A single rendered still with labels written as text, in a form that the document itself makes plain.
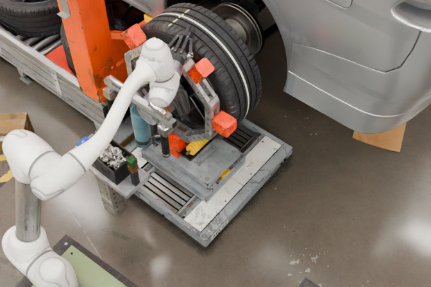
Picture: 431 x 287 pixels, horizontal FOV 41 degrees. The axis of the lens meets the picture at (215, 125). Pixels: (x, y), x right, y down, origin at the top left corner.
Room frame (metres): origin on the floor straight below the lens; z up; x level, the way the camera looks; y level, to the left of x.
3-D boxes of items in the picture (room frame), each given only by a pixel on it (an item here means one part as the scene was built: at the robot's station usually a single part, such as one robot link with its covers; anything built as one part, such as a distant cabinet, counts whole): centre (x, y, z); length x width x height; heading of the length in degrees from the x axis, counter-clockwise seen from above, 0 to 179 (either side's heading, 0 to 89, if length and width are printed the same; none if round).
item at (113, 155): (1.72, 0.52, 0.51); 0.20 x 0.14 x 0.13; 50
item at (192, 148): (1.87, 0.05, 0.51); 0.29 x 0.06 x 0.06; 141
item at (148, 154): (2.02, 0.13, 0.13); 0.50 x 0.36 x 0.10; 51
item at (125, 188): (1.74, 0.55, 0.44); 0.43 x 0.17 x 0.03; 51
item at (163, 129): (1.60, 0.21, 0.93); 0.09 x 0.05 x 0.05; 141
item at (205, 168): (2.00, 0.10, 0.32); 0.40 x 0.30 x 0.28; 51
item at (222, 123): (1.68, -0.04, 0.85); 0.09 x 0.08 x 0.07; 51
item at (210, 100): (1.87, 0.21, 0.85); 0.54 x 0.07 x 0.54; 51
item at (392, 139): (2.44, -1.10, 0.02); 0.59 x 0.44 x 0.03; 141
